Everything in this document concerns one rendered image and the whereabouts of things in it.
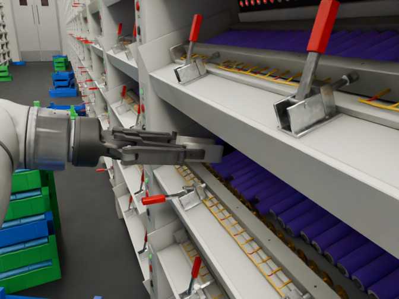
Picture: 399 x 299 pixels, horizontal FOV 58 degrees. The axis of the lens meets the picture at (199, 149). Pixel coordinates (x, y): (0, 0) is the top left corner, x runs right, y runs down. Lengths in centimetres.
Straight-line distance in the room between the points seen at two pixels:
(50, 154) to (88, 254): 88
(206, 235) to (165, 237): 31
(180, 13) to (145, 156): 30
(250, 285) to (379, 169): 24
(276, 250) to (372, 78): 21
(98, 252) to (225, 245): 94
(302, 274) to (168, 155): 26
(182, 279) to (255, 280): 33
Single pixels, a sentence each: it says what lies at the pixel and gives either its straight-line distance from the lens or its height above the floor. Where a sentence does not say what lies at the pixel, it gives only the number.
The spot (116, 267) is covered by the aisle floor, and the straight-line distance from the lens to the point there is 129.
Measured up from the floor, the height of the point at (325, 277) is 52.
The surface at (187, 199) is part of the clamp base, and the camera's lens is 56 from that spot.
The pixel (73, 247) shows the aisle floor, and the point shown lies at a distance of 143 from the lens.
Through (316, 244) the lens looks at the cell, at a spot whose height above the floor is 53.
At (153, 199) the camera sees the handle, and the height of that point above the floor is 51.
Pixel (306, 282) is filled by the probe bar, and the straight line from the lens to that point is 37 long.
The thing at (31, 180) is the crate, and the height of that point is 35.
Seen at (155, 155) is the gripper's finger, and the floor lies 58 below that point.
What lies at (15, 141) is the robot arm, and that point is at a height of 62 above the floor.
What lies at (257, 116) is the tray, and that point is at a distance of 32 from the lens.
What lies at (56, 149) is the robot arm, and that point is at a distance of 52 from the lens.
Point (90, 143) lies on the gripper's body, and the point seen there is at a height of 60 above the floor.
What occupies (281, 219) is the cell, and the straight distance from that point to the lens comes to 46.
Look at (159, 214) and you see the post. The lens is 78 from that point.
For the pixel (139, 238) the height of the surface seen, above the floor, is 11.
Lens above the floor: 75
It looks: 19 degrees down
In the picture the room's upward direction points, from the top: straight up
